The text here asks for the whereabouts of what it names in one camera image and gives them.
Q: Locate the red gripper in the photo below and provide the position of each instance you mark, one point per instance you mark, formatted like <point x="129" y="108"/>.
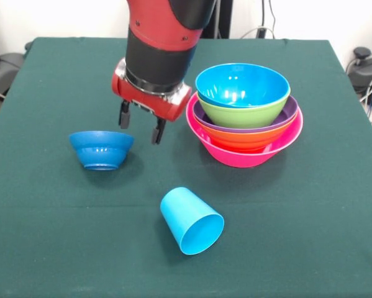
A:
<point x="145" y="99"/>

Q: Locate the small dark blue bowl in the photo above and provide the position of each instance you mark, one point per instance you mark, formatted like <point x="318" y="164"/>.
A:
<point x="100" y="152"/>

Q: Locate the pink bowl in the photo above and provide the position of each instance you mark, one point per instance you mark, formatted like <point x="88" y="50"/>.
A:
<point x="235" y="159"/>

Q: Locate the large orange bowl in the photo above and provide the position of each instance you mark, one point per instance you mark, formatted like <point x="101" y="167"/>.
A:
<point x="241" y="141"/>

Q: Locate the lime green bowl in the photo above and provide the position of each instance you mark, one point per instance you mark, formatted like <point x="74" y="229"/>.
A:
<point x="244" y="116"/>

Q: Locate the light blue bowl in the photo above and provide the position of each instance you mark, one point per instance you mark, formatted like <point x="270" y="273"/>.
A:
<point x="241" y="83"/>

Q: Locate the purple bowl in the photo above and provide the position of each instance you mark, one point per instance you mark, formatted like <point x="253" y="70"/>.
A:
<point x="289" y="116"/>

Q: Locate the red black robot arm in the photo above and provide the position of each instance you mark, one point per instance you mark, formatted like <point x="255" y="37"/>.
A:
<point x="161" y="46"/>

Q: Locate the dark green table cloth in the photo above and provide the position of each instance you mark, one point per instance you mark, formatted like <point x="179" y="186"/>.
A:
<point x="173" y="201"/>

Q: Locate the light blue cup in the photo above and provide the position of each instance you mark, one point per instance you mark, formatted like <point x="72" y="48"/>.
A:
<point x="185" y="214"/>

